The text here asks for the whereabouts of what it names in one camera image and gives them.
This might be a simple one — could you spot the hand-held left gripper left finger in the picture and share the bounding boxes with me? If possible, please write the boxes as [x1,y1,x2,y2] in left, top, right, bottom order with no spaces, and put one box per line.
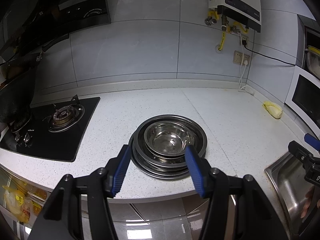
[27,144,132,240]

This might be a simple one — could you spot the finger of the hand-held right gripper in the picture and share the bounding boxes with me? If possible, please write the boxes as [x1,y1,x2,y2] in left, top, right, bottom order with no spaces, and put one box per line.
[304,133,320,152]
[288,141,314,165]

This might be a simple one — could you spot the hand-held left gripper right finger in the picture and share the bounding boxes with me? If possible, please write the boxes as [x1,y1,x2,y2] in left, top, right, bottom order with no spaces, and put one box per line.
[184,144,292,240]

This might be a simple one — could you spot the medium steel plate without label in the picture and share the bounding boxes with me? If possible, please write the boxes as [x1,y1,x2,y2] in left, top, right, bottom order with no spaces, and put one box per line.
[131,115,207,173]

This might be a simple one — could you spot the medium steel plate with label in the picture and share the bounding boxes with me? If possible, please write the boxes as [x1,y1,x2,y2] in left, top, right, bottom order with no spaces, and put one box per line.
[135,116,207,167]

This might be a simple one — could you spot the large steel plate with label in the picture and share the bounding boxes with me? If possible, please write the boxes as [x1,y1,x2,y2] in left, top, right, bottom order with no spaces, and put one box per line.
[129,114,208,180]

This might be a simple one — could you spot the large steel bowl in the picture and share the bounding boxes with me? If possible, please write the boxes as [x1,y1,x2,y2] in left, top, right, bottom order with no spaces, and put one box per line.
[144,121,198,157]

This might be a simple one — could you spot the person's right hand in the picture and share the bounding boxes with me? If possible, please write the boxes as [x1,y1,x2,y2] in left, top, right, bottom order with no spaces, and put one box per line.
[300,186,316,219]

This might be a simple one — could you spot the steel sink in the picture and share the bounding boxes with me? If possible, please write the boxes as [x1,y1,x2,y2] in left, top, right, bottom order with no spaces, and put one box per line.
[264,152,320,240]

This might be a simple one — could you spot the white microwave oven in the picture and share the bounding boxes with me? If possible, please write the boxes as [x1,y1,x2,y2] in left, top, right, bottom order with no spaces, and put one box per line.
[284,66,320,133]

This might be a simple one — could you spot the napa cabbage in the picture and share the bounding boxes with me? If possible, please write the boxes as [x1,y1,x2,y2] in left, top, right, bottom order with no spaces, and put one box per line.
[262,101,283,119]

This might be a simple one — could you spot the glossy grey cabinet door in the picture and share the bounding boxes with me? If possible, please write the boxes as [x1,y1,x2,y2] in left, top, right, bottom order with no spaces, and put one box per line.
[82,195,240,240]

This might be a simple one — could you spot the black glass gas stove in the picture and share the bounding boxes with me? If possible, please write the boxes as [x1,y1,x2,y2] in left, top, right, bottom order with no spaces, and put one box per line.
[0,95,101,162]

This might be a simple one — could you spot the glass bowl with yellow rim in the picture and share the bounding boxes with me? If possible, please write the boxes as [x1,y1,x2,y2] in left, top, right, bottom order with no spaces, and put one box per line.
[304,45,320,78]

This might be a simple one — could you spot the gas burner with grate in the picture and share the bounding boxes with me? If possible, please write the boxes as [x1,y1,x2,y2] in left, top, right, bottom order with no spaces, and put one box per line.
[42,95,85,133]
[7,115,33,133]

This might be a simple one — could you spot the yellow oil bottle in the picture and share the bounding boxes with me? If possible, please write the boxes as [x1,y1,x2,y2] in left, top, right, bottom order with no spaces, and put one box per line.
[26,187,48,216]

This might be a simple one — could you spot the yellow plastic bag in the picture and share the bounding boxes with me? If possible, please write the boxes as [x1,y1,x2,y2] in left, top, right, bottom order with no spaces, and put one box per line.
[3,184,33,223]

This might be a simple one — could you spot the brass pipe valves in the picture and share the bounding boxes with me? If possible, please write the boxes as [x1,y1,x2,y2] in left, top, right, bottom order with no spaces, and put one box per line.
[204,9,249,34]

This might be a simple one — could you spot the black range hood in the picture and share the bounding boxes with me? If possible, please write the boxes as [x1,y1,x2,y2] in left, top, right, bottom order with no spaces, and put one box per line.
[0,0,112,55]

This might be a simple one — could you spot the white cable with plug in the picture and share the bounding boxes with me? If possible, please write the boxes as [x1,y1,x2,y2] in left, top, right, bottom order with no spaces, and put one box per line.
[238,60,255,95]

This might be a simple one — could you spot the black power cable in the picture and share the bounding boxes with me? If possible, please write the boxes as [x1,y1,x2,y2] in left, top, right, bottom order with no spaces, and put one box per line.
[241,40,297,67]

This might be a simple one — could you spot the grey appliance frame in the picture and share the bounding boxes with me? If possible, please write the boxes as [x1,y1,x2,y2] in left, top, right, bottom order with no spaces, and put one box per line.
[297,14,320,75]

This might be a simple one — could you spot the beige wall socket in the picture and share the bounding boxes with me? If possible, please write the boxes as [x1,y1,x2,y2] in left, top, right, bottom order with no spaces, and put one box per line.
[233,51,250,65]

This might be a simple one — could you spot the black wok with handle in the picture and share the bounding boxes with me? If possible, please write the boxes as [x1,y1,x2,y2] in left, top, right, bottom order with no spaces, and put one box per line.
[0,33,70,124]

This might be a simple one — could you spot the yellow gas hose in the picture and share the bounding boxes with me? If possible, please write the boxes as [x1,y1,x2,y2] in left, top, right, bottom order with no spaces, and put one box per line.
[218,31,228,52]

